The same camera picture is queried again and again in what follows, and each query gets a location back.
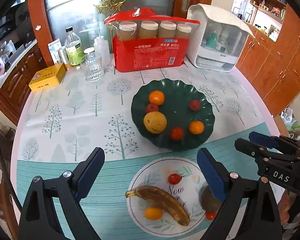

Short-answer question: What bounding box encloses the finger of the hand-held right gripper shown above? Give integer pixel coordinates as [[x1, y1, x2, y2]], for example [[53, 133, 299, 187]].
[[249, 132, 300, 149], [235, 138, 298, 166]]

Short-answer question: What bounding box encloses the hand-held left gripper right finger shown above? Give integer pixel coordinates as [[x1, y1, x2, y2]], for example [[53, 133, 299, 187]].
[[196, 148, 283, 240]]

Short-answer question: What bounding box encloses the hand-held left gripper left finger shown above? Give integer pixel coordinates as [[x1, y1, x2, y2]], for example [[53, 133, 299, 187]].
[[17, 147, 106, 240]]

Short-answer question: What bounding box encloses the orange tangerine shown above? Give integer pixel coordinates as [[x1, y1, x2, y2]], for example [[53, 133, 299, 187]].
[[189, 120, 205, 135], [149, 90, 165, 106]]

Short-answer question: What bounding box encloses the white leaf print plate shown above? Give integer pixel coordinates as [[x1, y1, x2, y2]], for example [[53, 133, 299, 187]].
[[127, 159, 215, 237]]

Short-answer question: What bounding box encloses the dark green scalloped plate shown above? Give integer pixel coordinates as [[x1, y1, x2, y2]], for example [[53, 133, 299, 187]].
[[131, 78, 215, 151]]

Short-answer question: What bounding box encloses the yellow grapefruit with sticker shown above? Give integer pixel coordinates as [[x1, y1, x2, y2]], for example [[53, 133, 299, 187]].
[[143, 111, 168, 134]]

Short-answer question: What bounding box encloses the dark green avocado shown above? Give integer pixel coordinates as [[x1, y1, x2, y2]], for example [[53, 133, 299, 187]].
[[199, 186, 223, 212]]

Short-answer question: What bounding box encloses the clear plastic bag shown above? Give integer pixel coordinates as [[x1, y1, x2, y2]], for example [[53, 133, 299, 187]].
[[280, 107, 300, 132]]

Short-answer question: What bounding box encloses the cherry tomato with stem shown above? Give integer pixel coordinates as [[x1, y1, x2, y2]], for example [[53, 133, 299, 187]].
[[168, 173, 183, 185]]

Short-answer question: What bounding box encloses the brown spotted banana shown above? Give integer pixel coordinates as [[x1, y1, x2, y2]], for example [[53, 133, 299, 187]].
[[125, 185, 191, 227]]

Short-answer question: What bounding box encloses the small yellow-orange tangerine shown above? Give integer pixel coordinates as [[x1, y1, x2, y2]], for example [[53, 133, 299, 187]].
[[144, 207, 163, 220]]

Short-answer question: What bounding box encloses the tree print tablecloth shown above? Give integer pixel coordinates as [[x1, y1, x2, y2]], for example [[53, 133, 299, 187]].
[[11, 55, 288, 240]]

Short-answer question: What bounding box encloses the white countertop appliance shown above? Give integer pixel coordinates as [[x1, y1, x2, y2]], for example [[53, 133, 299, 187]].
[[186, 3, 255, 73]]

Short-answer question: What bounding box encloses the yellow tin box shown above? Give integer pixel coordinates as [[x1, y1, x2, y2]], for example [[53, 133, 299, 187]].
[[28, 63, 66, 93]]

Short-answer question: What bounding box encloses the clear glass tumbler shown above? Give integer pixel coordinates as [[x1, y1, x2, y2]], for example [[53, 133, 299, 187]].
[[80, 53, 105, 82]]

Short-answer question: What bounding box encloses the wooden kitchen cabinet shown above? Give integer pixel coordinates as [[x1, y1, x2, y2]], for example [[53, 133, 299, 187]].
[[0, 40, 50, 125]]

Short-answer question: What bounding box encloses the metal tin can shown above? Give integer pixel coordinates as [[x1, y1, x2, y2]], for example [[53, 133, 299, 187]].
[[57, 46, 71, 70]]

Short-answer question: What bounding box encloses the clear bottle with green label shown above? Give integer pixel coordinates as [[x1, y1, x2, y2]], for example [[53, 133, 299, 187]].
[[65, 27, 85, 70]]

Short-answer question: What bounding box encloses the white plastic bottle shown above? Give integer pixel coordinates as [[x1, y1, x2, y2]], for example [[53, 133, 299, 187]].
[[94, 36, 111, 65]]

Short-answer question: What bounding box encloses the white and blue carton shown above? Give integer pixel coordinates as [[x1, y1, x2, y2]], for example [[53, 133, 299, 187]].
[[48, 38, 63, 65]]

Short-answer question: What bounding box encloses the red paper cup package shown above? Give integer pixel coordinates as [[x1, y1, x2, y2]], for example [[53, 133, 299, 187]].
[[104, 8, 200, 72]]

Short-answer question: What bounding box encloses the wooden wall cabinet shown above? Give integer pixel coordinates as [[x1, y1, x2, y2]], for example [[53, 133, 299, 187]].
[[236, 0, 300, 115]]

